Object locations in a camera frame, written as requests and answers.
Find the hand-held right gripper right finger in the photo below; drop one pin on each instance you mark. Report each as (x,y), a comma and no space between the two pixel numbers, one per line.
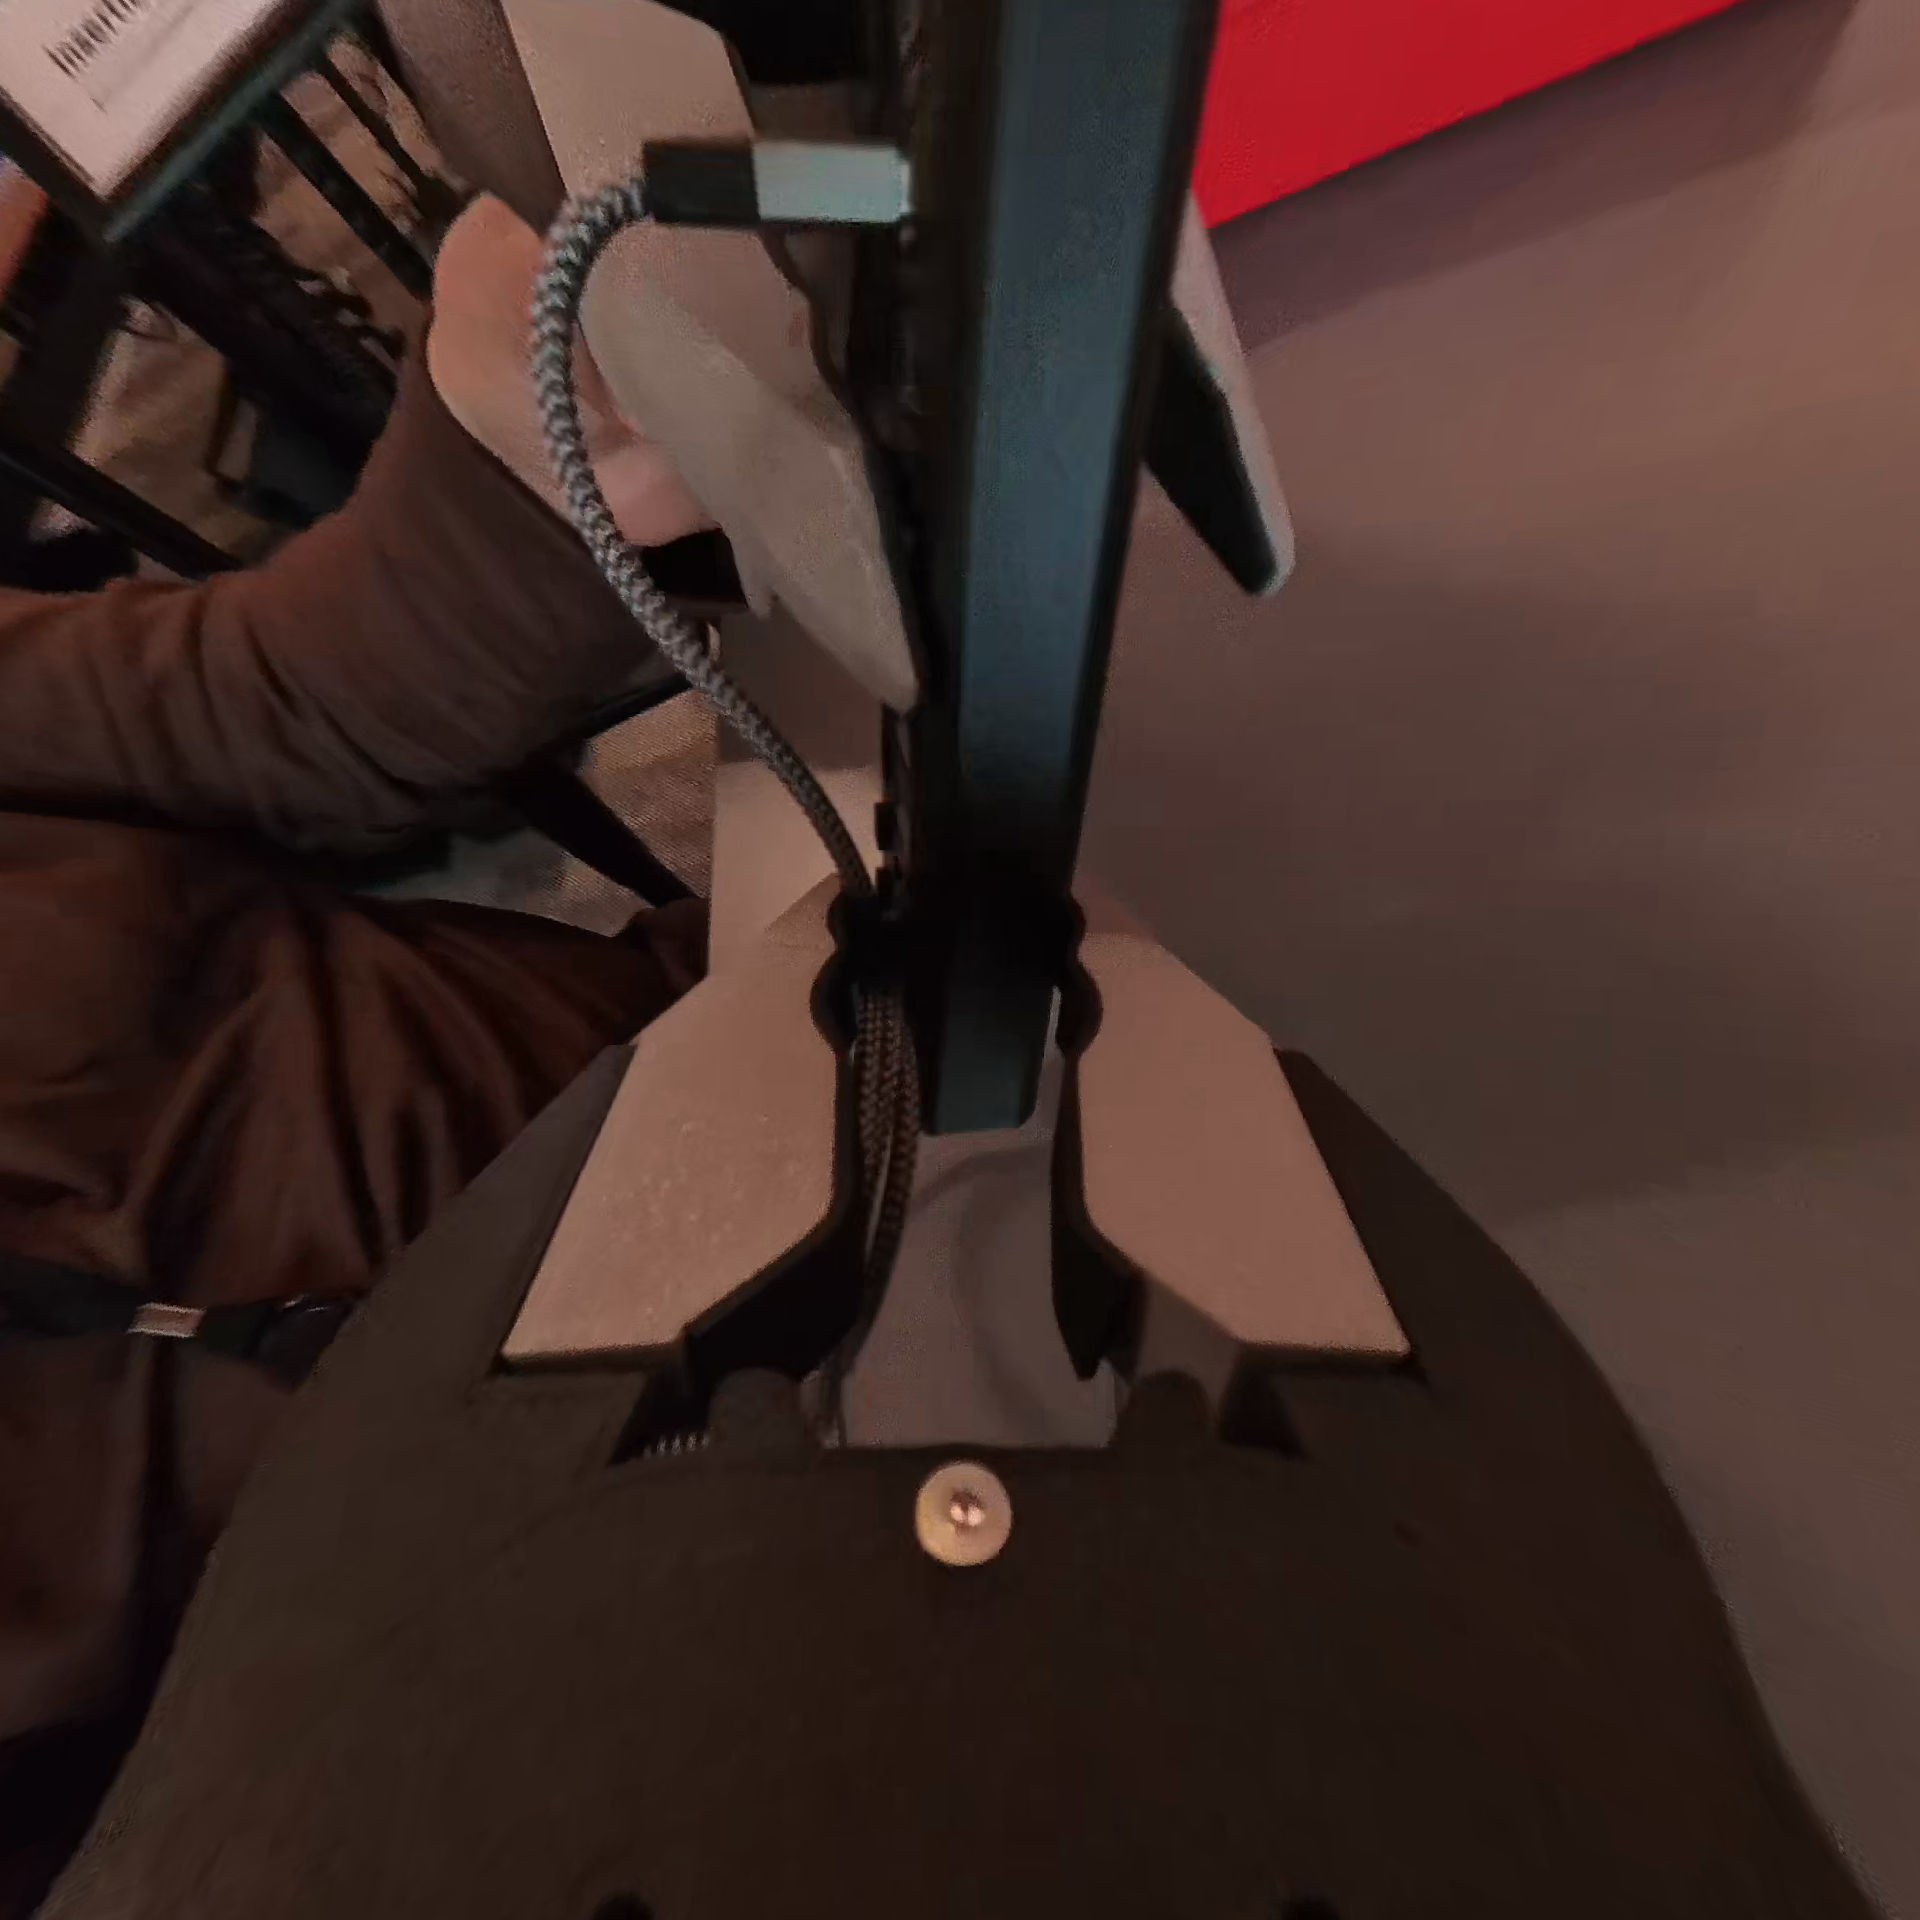
(1215,1184)

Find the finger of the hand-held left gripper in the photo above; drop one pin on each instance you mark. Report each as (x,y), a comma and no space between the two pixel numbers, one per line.
(1223,436)
(750,450)

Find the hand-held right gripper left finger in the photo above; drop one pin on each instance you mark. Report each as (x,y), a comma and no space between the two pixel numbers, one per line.
(691,1184)

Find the red plastic bin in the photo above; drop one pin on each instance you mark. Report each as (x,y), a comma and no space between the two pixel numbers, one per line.
(1425,76)

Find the person's left forearm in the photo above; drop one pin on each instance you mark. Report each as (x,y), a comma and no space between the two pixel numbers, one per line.
(300,674)

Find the person's left hand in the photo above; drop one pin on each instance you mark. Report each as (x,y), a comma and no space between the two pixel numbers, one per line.
(488,330)

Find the marker sign on easel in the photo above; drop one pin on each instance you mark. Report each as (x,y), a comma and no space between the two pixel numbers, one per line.
(119,76)

